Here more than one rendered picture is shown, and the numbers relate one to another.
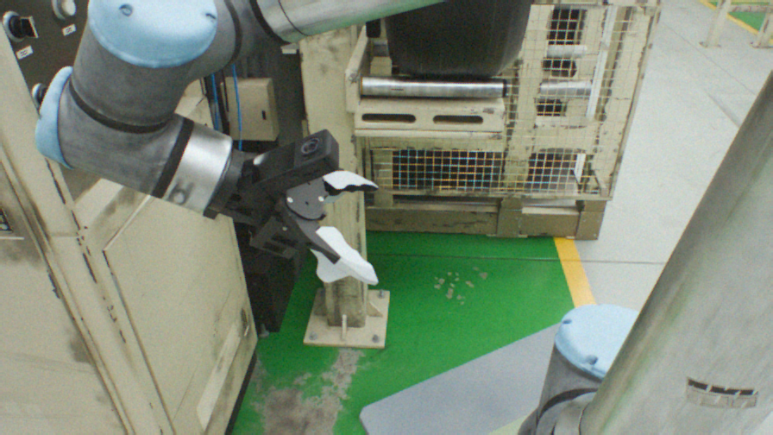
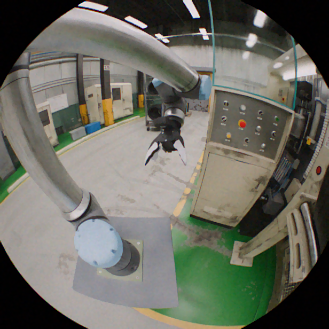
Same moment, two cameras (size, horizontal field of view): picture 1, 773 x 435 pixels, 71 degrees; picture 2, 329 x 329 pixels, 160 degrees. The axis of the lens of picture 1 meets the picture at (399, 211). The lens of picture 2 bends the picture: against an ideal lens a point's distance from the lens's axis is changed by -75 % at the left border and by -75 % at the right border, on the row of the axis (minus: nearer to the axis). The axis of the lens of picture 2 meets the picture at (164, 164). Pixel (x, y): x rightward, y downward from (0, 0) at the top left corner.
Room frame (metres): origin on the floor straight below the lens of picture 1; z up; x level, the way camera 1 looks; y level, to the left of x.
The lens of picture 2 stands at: (0.68, -0.26, 1.20)
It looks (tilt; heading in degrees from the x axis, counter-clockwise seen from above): 34 degrees down; 114
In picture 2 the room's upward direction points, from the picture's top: straight up
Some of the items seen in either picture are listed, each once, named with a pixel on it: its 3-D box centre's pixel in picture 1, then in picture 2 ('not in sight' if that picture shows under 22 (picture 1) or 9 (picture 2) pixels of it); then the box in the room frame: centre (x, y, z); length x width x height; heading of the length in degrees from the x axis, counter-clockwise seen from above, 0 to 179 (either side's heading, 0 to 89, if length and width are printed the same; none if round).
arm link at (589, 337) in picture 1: (607, 385); (102, 245); (0.45, -0.27, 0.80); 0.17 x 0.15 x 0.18; 160
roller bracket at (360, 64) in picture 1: (361, 65); (315, 206); (1.38, 0.10, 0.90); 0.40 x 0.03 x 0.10; 177
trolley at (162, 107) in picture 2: not in sight; (162, 100); (-1.07, 3.50, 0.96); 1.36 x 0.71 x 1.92; 87
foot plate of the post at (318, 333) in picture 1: (348, 313); (243, 253); (1.37, 0.18, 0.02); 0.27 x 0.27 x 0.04; 87
